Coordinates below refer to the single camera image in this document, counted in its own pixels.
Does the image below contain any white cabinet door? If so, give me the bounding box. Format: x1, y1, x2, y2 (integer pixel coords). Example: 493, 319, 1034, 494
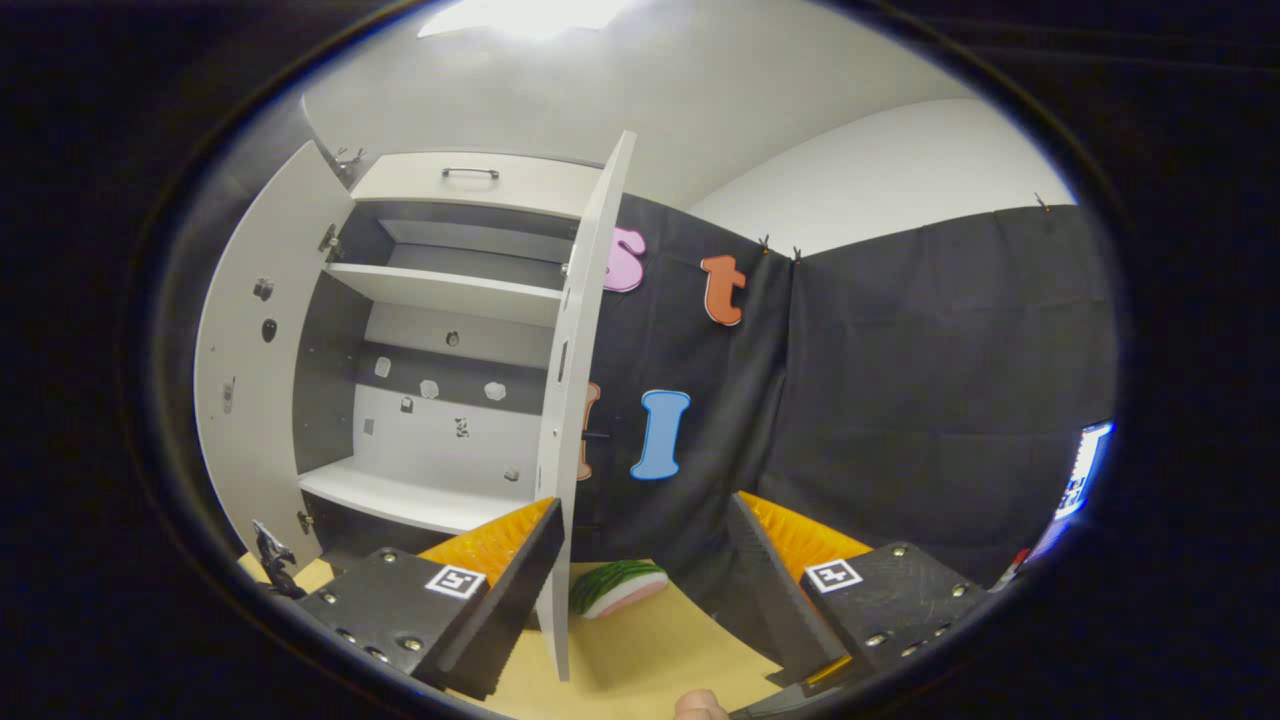
533, 130, 638, 684
193, 140, 357, 573

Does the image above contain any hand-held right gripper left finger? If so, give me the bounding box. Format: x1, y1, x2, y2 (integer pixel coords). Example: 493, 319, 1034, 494
298, 498, 566, 703

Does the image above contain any white cabinet drawer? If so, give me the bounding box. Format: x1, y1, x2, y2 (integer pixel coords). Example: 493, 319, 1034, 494
350, 152, 607, 220

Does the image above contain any small black figure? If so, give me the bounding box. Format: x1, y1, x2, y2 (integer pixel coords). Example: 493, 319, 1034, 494
252, 519, 302, 602

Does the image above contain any white bottle red cap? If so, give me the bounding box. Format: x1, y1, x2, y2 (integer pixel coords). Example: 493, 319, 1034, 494
995, 545, 1037, 592

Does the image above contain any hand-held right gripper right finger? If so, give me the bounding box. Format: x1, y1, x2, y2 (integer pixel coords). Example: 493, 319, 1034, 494
727, 492, 996, 699

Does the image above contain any white cabinet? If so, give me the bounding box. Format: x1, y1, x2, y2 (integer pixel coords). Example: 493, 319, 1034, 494
290, 150, 607, 563

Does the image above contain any black backdrop cloth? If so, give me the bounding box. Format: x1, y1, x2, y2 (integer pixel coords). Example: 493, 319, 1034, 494
570, 190, 1119, 623

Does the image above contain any computer monitor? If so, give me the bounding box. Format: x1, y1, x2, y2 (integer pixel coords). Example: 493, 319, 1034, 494
1050, 420, 1117, 522

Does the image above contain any toy watermelon slice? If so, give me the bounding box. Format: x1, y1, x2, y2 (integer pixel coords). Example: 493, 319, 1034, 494
570, 560, 670, 620

